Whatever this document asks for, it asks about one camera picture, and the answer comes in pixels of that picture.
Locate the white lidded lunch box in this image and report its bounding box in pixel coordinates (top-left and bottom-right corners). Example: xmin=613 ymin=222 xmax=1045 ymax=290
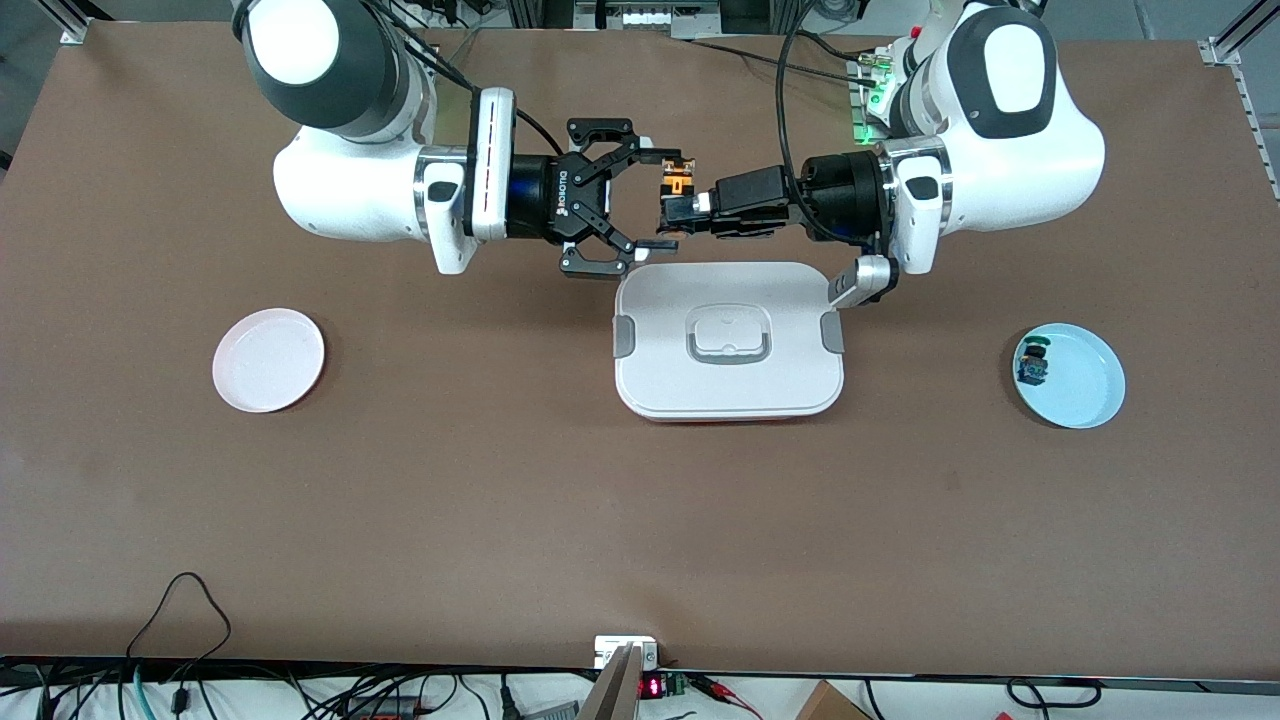
xmin=612 ymin=262 xmax=846 ymax=423

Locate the brown cardboard box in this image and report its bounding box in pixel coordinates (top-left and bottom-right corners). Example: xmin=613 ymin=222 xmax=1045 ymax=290
xmin=794 ymin=680 xmax=873 ymax=720

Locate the pale pink round plate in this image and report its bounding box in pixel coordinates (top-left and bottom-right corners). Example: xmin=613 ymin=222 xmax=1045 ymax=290
xmin=212 ymin=308 xmax=326 ymax=414

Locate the light blue round plate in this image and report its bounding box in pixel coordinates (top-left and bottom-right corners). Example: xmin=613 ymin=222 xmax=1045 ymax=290
xmin=1012 ymin=322 xmax=1127 ymax=430

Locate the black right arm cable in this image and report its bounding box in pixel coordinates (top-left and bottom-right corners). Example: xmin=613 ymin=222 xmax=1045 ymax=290
xmin=384 ymin=8 xmax=564 ymax=157

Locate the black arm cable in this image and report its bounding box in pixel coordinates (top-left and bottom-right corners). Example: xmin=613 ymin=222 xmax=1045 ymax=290
xmin=384 ymin=8 xmax=564 ymax=157
xmin=774 ymin=0 xmax=853 ymax=247

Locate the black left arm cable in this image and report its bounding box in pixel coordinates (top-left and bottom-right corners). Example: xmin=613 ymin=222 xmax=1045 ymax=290
xmin=774 ymin=0 xmax=853 ymax=247

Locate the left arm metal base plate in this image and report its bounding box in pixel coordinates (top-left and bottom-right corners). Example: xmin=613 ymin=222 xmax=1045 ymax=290
xmin=847 ymin=55 xmax=903 ymax=147

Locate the long black table cable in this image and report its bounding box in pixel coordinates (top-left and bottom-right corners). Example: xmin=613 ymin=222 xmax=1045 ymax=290
xmin=680 ymin=34 xmax=863 ymax=83

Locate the blue push-button switch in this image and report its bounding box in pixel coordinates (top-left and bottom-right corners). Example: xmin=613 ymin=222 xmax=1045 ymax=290
xmin=1016 ymin=338 xmax=1057 ymax=390

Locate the white mounting bracket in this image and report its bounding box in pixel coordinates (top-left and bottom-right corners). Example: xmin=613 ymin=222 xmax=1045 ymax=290
xmin=594 ymin=635 xmax=660 ymax=670

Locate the grey aluminium camera bar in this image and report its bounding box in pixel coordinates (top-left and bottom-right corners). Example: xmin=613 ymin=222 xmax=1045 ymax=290
xmin=578 ymin=644 xmax=643 ymax=720

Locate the red wire pair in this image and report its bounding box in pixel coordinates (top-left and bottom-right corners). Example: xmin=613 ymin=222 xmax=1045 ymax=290
xmin=688 ymin=674 xmax=766 ymax=720

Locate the aluminium frame profile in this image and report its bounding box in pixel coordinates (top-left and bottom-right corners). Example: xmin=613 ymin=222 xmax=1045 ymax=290
xmin=1198 ymin=0 xmax=1280 ymax=206
xmin=38 ymin=0 xmax=114 ymax=47

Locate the black looped table cable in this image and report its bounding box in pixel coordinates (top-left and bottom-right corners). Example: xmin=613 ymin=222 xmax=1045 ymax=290
xmin=125 ymin=571 xmax=234 ymax=691

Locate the black coiled floor cable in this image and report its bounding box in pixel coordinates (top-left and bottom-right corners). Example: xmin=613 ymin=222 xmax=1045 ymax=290
xmin=1004 ymin=677 xmax=1103 ymax=710

